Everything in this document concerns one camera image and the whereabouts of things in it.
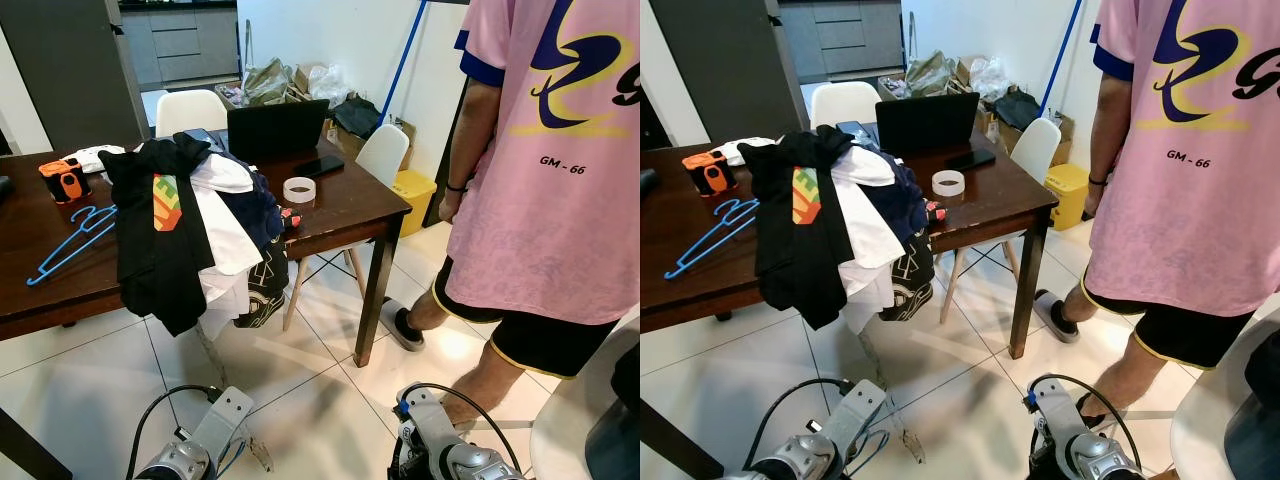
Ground blue pole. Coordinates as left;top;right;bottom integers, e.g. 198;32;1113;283
380;0;429;126
1040;0;1084;116

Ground person in pink shirt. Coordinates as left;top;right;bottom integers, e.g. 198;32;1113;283
380;0;641;426
1033;0;1280;431

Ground black cloth bag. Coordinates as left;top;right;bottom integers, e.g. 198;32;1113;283
992;87;1043;131
333;95;383;139

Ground crumpled olive bag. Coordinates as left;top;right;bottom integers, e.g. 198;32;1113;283
905;50;956;98
243;58;293;106

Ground black shirt white pattern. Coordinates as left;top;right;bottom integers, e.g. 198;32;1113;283
233;238;291;329
880;232;936;321

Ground grey kitchen cabinets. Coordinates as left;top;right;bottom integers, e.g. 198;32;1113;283
120;0;238;91
778;0;901;83

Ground black laptop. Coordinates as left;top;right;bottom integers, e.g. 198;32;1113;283
227;98;331;164
875;92;981;158

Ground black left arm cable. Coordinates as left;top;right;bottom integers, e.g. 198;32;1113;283
125;385;223;480
745;377;853;471

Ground white folded cloth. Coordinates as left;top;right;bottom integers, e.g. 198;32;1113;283
715;137;779;166
62;145;126;173

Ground brown wooden table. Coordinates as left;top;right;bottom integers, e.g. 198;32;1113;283
640;130;1059;480
0;135;413;480

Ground orange black handheld device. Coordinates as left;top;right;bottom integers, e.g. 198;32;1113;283
682;151;738;197
38;157;93;204

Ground dark blue crumpled garment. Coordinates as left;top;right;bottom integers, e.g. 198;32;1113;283
885;160;936;246
240;168;288;253

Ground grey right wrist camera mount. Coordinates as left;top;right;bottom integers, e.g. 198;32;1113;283
397;385;458;471
1027;378;1086;451

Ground yellow plastic bin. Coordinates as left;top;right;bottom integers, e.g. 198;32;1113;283
1043;163;1091;229
393;170;438;238

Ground blue plastic hanger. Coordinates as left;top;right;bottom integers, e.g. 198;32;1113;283
665;198;761;281
27;205;118;286

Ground clear plastic bag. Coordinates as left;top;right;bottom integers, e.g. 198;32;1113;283
305;65;351;106
968;57;1011;101

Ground black garment orange patch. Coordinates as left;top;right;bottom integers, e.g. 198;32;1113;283
750;127;866;331
98;133;216;336

